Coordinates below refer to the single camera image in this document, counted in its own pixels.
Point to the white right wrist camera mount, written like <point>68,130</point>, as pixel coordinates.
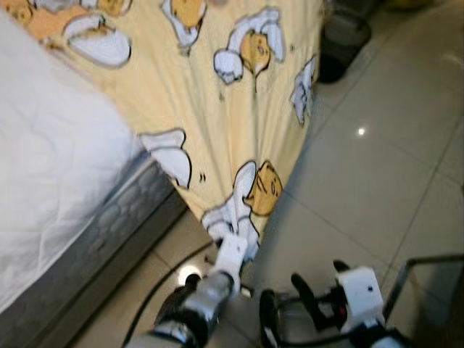
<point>359,297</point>

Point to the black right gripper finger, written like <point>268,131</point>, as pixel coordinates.
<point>309,301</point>
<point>341,266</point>

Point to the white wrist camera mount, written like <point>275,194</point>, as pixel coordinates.
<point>359,297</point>
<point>230,261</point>

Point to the yellow cartoon egg blanket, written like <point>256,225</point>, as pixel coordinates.
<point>188,94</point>

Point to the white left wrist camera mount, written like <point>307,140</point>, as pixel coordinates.
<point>230,261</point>

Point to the white bed sheet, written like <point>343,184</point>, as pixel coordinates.
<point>51,159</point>

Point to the grey checked fabric chair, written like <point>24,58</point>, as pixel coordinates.
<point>442,304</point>

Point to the grey quilted mattress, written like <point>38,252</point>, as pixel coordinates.
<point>109,225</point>

